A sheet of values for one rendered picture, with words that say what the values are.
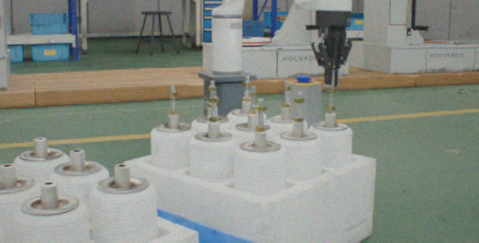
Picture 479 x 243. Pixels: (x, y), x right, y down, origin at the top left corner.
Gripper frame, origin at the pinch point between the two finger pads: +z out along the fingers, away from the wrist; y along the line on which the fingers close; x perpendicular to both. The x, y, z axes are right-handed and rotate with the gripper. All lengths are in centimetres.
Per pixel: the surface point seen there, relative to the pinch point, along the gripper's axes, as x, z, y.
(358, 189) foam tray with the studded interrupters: -7.9, 23.0, 0.0
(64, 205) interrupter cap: -2, 10, -65
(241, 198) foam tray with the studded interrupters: -2.3, 17.8, -31.3
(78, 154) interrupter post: 11, 8, -55
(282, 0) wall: 564, -27, 730
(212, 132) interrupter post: 11.1, 9.4, -24.6
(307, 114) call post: 15.6, 11.9, 14.3
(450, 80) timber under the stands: 76, 33, 279
